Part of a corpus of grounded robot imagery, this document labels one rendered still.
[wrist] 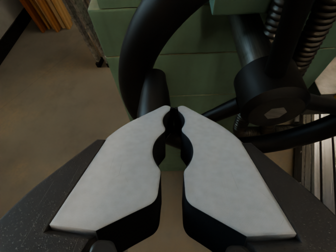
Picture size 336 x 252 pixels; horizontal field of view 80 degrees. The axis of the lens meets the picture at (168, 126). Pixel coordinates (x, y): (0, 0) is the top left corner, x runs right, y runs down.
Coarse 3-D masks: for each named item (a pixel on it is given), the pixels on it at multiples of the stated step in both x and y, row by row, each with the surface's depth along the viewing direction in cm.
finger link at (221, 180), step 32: (192, 128) 9; (224, 128) 9; (192, 160) 7; (224, 160) 7; (192, 192) 6; (224, 192) 6; (256, 192) 6; (192, 224) 6; (224, 224) 5; (256, 224) 5; (288, 224) 5
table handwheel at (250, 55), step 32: (160, 0) 11; (192, 0) 11; (288, 0) 12; (128, 32) 14; (160, 32) 13; (256, 32) 22; (288, 32) 14; (128, 64) 15; (256, 64) 18; (288, 64) 16; (128, 96) 18; (256, 96) 17; (288, 96) 17; (320, 96) 21; (320, 128) 26
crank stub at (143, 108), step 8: (152, 72) 15; (160, 72) 16; (144, 80) 15; (152, 80) 15; (160, 80) 15; (144, 88) 15; (152, 88) 14; (160, 88) 14; (144, 96) 14; (152, 96) 14; (160, 96) 14; (168, 96) 15; (144, 104) 14; (152, 104) 13; (160, 104) 13; (168, 104) 14; (144, 112) 13
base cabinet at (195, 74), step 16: (320, 48) 37; (112, 64) 39; (160, 64) 40; (176, 64) 40; (192, 64) 40; (208, 64) 40; (224, 64) 40; (320, 64) 40; (176, 80) 44; (192, 80) 44; (208, 80) 44; (224, 80) 44; (304, 80) 44; (176, 96) 48; (192, 96) 48; (208, 96) 48; (224, 96) 48; (128, 112) 54; (176, 160) 86
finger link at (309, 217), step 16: (256, 160) 7; (272, 176) 7; (288, 176) 7; (272, 192) 6; (288, 192) 6; (304, 192) 6; (288, 208) 6; (304, 208) 6; (320, 208) 6; (304, 224) 5; (320, 224) 5; (272, 240) 5; (288, 240) 5; (304, 240) 5; (320, 240) 5
